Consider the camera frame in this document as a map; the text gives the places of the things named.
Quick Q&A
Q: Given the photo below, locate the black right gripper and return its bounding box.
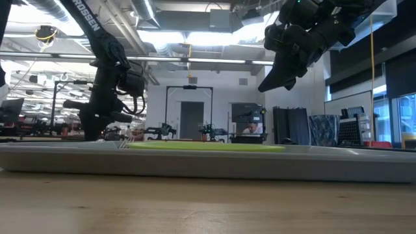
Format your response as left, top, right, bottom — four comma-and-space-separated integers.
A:
258, 19, 355, 93

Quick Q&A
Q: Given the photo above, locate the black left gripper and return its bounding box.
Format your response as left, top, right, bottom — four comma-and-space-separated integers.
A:
63, 66, 133, 141

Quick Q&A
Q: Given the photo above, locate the lime green round plate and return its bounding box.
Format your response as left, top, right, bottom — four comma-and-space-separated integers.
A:
126, 141, 287, 153

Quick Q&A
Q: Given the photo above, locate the grey plastic tray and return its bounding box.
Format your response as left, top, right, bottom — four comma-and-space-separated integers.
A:
0, 140, 416, 183

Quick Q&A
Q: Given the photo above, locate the black cabinet panel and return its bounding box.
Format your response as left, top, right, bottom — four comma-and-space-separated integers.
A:
272, 106, 310, 146

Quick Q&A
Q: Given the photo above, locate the black monitor screen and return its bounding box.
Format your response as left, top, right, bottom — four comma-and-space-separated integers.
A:
231, 103, 263, 124

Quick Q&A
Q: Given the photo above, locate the person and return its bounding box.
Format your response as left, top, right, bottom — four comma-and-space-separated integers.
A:
242, 122, 263, 135

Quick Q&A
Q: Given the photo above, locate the blue grey patterned bin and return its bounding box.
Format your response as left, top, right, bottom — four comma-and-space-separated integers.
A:
307, 114, 341, 147

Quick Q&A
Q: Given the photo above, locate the black desk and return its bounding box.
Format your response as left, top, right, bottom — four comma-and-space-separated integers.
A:
229, 132, 268, 145

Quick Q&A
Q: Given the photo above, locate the black pegboard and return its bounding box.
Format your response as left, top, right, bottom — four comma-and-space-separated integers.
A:
337, 117, 363, 146

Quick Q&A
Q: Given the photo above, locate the dark desk monitor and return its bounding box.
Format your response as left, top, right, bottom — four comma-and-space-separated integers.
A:
0, 97, 25, 137

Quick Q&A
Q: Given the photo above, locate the grey ceiling box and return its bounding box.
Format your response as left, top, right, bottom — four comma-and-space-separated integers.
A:
209, 8, 233, 33

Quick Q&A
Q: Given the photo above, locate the long ceiling light fixture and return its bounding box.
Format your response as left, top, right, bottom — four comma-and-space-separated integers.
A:
0, 51, 276, 66

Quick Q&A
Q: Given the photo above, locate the grey door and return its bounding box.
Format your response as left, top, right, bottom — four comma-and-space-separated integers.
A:
180, 101, 205, 140

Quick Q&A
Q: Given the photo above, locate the red bin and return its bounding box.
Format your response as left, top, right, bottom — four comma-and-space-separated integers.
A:
363, 140, 393, 150

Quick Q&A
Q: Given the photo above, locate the yellow container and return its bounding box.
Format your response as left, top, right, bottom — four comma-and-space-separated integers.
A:
400, 133, 416, 150

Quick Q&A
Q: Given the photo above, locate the black gantry frame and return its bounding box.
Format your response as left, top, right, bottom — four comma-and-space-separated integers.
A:
165, 85, 214, 140
50, 81, 98, 128

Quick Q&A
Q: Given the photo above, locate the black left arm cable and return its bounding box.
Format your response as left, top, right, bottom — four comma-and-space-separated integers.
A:
122, 61, 146, 116

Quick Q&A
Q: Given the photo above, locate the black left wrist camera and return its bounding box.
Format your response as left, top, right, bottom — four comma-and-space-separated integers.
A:
117, 69, 146, 98

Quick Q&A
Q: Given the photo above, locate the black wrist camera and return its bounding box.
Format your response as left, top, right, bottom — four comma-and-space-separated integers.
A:
117, 69, 146, 98
279, 0, 321, 27

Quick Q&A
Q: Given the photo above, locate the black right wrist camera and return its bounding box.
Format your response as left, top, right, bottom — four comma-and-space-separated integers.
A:
279, 0, 321, 27

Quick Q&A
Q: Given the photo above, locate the black reel with yellow cord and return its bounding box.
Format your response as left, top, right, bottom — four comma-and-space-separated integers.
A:
34, 25, 59, 44

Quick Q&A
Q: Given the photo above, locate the silver round ventilation duct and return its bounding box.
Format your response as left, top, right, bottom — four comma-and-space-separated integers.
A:
129, 0, 161, 29

